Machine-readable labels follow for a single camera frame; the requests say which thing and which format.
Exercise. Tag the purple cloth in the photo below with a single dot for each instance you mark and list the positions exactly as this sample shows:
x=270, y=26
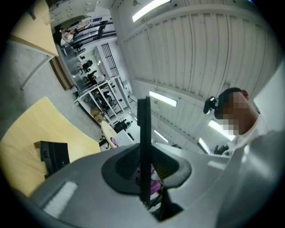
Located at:
x=154, y=186

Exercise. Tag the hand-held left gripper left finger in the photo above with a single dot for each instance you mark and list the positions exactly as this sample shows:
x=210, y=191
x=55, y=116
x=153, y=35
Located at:
x=89, y=189

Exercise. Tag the person's white shirt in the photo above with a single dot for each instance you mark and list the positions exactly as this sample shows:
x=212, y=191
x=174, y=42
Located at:
x=249, y=133

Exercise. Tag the black metal railing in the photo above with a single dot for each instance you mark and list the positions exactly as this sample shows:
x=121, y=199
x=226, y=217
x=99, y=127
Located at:
x=110, y=60

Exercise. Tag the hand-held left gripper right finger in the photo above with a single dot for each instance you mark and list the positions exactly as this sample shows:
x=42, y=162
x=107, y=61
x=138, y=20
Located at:
x=222, y=189

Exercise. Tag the brown steps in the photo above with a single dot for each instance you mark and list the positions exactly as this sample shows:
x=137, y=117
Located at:
x=61, y=73

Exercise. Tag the round wooden table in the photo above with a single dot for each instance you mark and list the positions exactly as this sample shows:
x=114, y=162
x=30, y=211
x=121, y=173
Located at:
x=107, y=131

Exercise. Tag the square wooden pedestal table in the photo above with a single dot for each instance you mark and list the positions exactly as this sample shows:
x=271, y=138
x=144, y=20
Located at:
x=44, y=124

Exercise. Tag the white cardboard box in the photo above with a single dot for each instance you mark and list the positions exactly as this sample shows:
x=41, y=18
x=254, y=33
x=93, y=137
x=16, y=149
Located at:
x=123, y=138

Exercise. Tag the small purple rag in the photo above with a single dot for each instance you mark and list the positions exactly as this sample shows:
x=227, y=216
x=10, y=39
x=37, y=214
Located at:
x=114, y=142

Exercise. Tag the black office chair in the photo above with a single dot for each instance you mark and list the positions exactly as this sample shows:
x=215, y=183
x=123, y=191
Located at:
x=90, y=76
x=85, y=66

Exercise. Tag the person's head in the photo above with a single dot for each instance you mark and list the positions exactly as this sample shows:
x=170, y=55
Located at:
x=240, y=111

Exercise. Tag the ceiling light tube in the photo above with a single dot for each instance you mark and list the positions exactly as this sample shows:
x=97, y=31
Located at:
x=160, y=135
x=162, y=98
x=203, y=145
x=220, y=129
x=149, y=10

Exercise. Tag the long wooden table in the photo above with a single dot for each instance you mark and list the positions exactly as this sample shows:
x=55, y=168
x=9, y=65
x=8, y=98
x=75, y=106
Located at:
x=33, y=29

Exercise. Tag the black head camera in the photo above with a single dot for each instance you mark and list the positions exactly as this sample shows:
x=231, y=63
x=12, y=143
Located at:
x=210, y=105

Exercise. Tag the white shelf unit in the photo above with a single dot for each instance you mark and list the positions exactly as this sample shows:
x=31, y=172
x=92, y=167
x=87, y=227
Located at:
x=100, y=100

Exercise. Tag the grey locker cabinet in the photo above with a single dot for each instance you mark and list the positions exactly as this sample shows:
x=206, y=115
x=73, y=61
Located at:
x=71, y=9

